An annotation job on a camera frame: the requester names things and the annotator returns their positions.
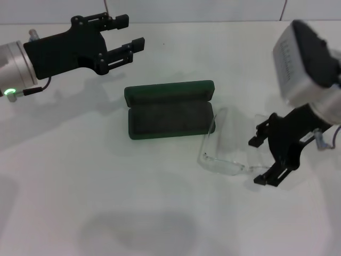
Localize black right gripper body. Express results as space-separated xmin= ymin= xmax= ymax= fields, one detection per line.
xmin=267 ymin=105 xmax=325 ymax=170

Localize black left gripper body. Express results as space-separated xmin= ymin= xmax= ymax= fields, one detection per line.
xmin=23 ymin=15 xmax=110 ymax=81

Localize clear white glasses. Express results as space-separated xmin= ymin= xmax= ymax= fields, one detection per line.
xmin=196 ymin=106 xmax=275 ymax=178

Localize green glasses case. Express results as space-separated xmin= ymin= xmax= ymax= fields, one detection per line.
xmin=124 ymin=79 xmax=216 ymax=141

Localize right arm connector cable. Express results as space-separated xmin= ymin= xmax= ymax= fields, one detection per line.
xmin=314 ymin=125 xmax=339 ymax=150

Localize arm connector cable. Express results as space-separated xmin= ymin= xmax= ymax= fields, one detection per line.
xmin=314 ymin=125 xmax=339 ymax=150
xmin=6 ymin=77 xmax=52 ymax=102

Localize left arm connector cable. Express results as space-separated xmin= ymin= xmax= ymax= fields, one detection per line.
xmin=6 ymin=77 xmax=52 ymax=102

